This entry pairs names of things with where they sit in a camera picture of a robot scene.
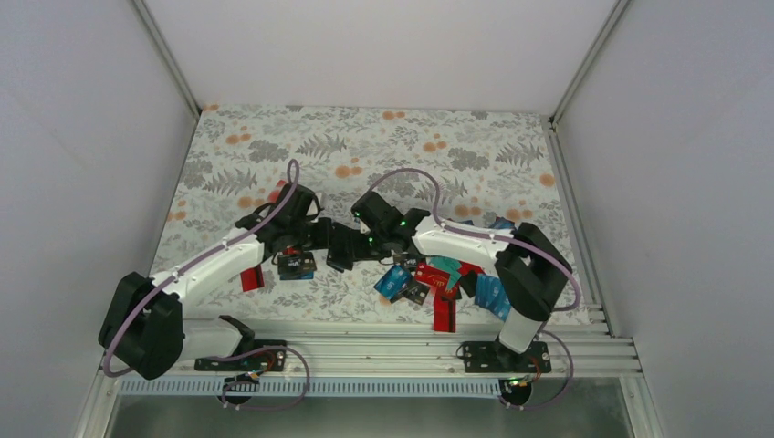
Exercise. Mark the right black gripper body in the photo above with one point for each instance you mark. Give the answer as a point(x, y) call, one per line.
point(378, 243)

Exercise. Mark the black card holder wallet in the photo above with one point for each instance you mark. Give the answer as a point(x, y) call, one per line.
point(346, 247)

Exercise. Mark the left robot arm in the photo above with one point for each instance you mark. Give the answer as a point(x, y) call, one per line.
point(149, 326)

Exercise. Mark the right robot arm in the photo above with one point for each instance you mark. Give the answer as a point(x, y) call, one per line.
point(532, 272)

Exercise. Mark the translucent red dot card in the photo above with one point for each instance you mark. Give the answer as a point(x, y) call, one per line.
point(277, 192)

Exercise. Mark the black VIP card stack left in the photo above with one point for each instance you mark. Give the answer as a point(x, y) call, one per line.
point(300, 266)

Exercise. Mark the blue card lower centre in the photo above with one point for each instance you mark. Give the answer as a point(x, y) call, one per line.
point(393, 282)

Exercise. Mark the red card left side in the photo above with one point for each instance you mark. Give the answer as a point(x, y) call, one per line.
point(252, 279)

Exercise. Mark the red VIP card centre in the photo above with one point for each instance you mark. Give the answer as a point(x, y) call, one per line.
point(432, 276)

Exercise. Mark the teal card centre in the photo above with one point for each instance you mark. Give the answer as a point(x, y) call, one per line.
point(449, 265)

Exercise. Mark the red card at front edge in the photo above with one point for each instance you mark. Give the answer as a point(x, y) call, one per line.
point(444, 315)

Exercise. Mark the blue card fan right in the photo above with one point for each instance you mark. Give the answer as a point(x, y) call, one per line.
point(490, 294)

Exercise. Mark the floral patterned table mat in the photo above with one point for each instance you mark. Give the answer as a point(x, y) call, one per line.
point(488, 165)

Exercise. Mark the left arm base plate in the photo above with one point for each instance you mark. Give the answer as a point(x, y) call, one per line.
point(263, 355)

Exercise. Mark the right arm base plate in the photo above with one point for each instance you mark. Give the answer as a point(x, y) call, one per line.
point(492, 357)

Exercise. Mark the aluminium rail frame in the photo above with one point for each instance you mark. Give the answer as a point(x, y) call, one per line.
point(381, 380)

